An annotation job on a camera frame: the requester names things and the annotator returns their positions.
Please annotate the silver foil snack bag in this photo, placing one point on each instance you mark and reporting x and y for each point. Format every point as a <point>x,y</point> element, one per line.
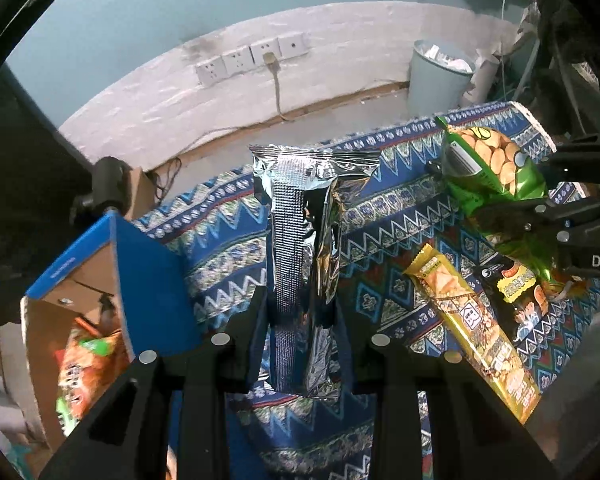
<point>305,192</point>

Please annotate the green bean snack bag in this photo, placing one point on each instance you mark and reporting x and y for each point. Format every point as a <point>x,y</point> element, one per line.
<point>493,149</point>

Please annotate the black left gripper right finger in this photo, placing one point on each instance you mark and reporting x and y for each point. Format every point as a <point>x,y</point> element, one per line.
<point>473,433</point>

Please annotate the blue patterned tablecloth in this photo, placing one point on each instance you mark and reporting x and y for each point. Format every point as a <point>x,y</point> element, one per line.
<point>218,230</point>

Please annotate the orange green rice cracker bag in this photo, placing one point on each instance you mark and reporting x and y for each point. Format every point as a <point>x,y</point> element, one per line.
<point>90,363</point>

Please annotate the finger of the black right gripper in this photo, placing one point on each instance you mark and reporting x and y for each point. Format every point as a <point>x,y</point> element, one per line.
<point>468,167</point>
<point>507,216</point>

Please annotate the black yellow noodle snack bag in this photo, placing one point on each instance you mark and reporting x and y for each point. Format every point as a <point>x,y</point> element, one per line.
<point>515,294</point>

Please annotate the white wall socket strip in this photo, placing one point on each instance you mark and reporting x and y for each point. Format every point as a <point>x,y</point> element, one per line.
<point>245,59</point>

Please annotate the long yellow snack packet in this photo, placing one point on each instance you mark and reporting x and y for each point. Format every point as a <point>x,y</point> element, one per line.
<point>481,338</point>

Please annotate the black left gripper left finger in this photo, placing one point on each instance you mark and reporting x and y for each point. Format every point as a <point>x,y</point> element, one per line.
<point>125,434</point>

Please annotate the black hanging cloth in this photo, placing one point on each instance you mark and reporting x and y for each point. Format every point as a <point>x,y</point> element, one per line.
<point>39,179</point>

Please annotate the light blue waste bin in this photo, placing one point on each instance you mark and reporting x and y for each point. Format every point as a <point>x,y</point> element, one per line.
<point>440,73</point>

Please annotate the blue cardboard storage box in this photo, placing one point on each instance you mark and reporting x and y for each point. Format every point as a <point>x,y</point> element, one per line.
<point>114,275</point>

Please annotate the orange yellow striped snack bag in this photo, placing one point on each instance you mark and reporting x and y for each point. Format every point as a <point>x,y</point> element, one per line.
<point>560,286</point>

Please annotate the black camera on box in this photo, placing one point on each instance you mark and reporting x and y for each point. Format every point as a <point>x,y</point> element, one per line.
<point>111,189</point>

